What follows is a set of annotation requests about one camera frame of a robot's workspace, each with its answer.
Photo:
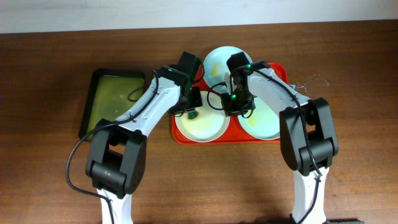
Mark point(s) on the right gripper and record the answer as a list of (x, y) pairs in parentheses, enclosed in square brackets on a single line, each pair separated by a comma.
[(236, 110)]

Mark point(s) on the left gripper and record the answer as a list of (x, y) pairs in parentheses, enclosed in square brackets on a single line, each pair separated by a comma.
[(191, 104)]

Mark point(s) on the green and yellow sponge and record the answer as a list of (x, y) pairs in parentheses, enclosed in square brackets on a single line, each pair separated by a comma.
[(192, 115)]

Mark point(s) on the light green plate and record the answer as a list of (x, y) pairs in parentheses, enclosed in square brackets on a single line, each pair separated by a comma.
[(262, 124)]

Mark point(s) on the white plate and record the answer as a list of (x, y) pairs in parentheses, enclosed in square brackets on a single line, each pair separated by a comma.
[(209, 125)]

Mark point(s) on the light blue plate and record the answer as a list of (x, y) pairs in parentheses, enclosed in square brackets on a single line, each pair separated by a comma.
[(215, 64)]

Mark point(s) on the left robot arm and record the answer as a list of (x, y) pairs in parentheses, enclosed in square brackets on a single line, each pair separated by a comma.
[(117, 156)]

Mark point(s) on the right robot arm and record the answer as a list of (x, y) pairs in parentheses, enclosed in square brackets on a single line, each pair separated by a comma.
[(308, 139)]

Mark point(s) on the red plastic tray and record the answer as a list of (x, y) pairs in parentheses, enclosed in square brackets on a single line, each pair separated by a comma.
[(234, 134)]

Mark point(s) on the black tray with green liquid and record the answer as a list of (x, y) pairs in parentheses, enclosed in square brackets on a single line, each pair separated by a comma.
[(108, 95)]

